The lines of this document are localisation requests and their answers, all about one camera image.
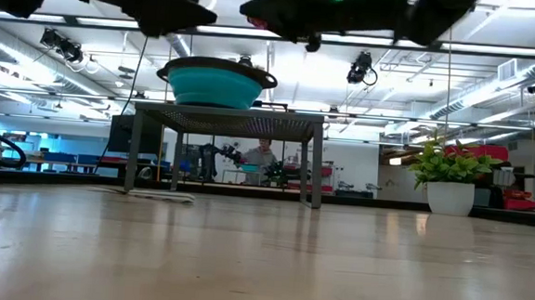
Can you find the black background robot arms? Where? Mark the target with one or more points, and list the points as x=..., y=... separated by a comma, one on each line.
x=208, y=160

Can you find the red cabinet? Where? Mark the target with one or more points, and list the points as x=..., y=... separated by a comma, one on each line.
x=490, y=152

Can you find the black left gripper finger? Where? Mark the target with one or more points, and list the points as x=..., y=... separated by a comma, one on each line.
x=164, y=9

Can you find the red tool box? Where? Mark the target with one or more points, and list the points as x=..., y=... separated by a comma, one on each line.
x=520, y=202

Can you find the white flat pad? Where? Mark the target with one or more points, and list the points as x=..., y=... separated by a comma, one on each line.
x=153, y=195

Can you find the green plant in white pot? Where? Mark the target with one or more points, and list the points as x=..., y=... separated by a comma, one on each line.
x=450, y=198

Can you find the black aluminium table frame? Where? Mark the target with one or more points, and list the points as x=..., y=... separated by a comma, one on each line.
x=385, y=204

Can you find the blue background bowl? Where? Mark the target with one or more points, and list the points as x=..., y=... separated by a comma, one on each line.
x=249, y=168

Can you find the black overhead camera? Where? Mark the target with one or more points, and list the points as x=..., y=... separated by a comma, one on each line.
x=71, y=52
x=360, y=69

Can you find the blue collapsible bowl grey rim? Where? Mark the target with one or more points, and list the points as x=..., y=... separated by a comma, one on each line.
x=215, y=88

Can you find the black monitor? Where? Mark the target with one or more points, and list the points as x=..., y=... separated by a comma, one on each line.
x=122, y=134

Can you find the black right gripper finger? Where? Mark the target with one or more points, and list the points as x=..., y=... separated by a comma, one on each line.
x=295, y=7

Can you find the grey perforated metal stand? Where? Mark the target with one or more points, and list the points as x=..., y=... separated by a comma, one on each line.
x=232, y=122

